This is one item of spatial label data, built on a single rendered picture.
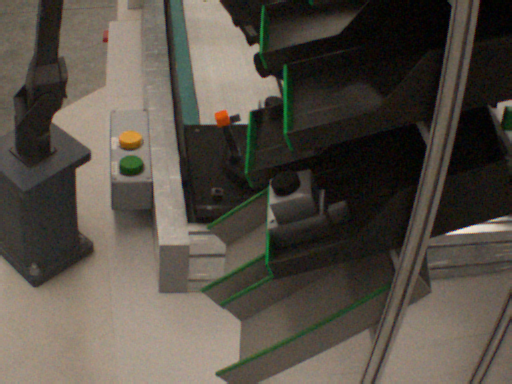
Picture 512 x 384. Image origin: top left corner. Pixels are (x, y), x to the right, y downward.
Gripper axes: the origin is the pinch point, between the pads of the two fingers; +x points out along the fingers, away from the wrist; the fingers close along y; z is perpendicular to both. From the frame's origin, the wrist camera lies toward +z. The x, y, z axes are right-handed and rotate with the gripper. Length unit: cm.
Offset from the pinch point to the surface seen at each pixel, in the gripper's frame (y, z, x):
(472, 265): -16.3, 11.1, 43.7
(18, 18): 254, -129, 52
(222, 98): 28.3, -18.1, 18.7
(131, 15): 78, -35, 13
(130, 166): 0.2, -29.9, 3.5
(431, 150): -53, 14, -16
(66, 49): 216, -105, 69
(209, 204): -9.2, -20.4, 10.5
